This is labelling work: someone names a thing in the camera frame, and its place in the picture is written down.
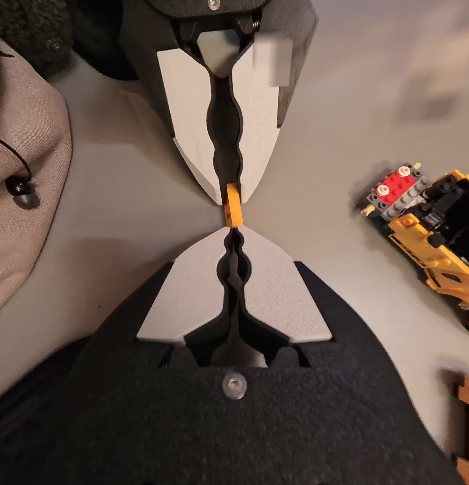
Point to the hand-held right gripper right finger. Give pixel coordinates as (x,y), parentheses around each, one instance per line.
(280,295)

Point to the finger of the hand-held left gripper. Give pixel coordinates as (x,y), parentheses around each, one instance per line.
(257,132)
(185,125)

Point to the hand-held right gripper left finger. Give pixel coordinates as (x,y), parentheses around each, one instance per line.
(189,295)

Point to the orange red black lego subassembly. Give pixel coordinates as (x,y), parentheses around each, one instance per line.
(467,390)

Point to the black fleece jacket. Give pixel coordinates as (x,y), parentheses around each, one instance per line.
(26,30)

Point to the beige hoodie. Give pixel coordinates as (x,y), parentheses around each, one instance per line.
(26,132)

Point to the orange curved lego piece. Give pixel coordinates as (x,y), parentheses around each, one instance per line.
(234,212)

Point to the yellow lego car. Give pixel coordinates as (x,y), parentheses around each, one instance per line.
(427,242)

